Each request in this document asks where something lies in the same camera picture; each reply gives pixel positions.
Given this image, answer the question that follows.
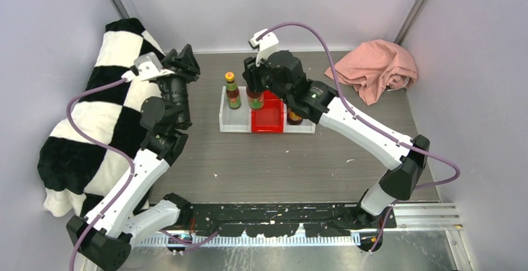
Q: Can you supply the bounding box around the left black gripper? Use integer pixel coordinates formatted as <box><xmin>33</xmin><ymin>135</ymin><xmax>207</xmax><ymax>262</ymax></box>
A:
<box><xmin>159</xmin><ymin>44</ymin><xmax>200</xmax><ymax>126</ymax></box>

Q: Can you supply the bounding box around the yellow cap sauce bottle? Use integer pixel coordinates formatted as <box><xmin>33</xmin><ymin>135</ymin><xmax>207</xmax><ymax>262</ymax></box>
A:
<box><xmin>246</xmin><ymin>87</ymin><xmax>265</xmax><ymax>110</ymax></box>
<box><xmin>225</xmin><ymin>72</ymin><xmax>242</xmax><ymax>110</ymax></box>

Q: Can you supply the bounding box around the red lid chili sauce jar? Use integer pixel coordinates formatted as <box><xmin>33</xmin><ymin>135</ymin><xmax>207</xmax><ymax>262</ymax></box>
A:
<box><xmin>286</xmin><ymin>108</ymin><xmax>303</xmax><ymax>125</ymax></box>

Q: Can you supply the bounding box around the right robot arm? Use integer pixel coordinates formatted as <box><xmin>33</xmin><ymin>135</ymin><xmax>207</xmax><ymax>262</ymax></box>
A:
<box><xmin>242</xmin><ymin>50</ymin><xmax>430</xmax><ymax>229</ymax></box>

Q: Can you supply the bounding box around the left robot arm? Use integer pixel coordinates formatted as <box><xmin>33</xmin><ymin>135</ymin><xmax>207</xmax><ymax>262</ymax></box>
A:
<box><xmin>67</xmin><ymin>44</ymin><xmax>200</xmax><ymax>270</ymax></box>

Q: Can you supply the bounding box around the red plastic bin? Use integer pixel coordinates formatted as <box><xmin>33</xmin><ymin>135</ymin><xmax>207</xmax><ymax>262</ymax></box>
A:
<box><xmin>250</xmin><ymin>92</ymin><xmax>285</xmax><ymax>133</ymax></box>

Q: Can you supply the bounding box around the right white plastic bin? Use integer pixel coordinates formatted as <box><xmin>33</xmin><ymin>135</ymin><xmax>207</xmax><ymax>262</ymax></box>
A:
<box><xmin>283</xmin><ymin>103</ymin><xmax>316</xmax><ymax>134</ymax></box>

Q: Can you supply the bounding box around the white plastic bin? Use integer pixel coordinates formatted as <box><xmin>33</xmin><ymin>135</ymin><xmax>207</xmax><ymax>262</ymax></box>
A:
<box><xmin>219</xmin><ymin>86</ymin><xmax>252</xmax><ymax>133</ymax></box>
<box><xmin>283</xmin><ymin>103</ymin><xmax>316</xmax><ymax>134</ymax></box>

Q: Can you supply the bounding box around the left white plastic bin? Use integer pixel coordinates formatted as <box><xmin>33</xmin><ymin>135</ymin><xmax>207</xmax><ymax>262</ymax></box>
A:
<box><xmin>219</xmin><ymin>86</ymin><xmax>252</xmax><ymax>133</ymax></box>

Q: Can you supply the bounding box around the pink cloth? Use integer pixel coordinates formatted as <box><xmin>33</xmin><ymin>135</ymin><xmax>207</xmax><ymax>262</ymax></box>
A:
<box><xmin>334</xmin><ymin>39</ymin><xmax>418</xmax><ymax>106</ymax></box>

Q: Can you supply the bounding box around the black white checkered blanket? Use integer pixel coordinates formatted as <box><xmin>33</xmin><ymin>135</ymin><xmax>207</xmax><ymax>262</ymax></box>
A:
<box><xmin>37</xmin><ymin>18</ymin><xmax>164</xmax><ymax>217</ymax></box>

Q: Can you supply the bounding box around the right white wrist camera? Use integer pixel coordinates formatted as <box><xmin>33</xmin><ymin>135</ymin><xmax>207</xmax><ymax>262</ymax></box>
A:
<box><xmin>248</xmin><ymin>29</ymin><xmax>279</xmax><ymax>67</ymax></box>

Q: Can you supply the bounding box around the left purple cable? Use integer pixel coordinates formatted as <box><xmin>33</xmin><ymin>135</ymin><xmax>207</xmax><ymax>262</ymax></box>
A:
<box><xmin>65</xmin><ymin>77</ymin><xmax>219</xmax><ymax>271</ymax></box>

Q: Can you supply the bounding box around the purple cable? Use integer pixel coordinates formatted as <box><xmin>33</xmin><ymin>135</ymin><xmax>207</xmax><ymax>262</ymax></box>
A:
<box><xmin>65</xmin><ymin>77</ymin><xmax>219</xmax><ymax>271</ymax></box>
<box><xmin>255</xmin><ymin>22</ymin><xmax>461</xmax><ymax>254</ymax></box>

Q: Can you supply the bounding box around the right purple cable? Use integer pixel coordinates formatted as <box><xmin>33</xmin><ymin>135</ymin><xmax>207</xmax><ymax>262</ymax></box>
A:
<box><xmin>255</xmin><ymin>22</ymin><xmax>461</xmax><ymax>254</ymax></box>

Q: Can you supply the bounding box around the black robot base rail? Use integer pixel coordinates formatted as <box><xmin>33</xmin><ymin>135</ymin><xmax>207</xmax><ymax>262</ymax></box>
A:
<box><xmin>166</xmin><ymin>202</ymin><xmax>383</xmax><ymax>237</ymax></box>

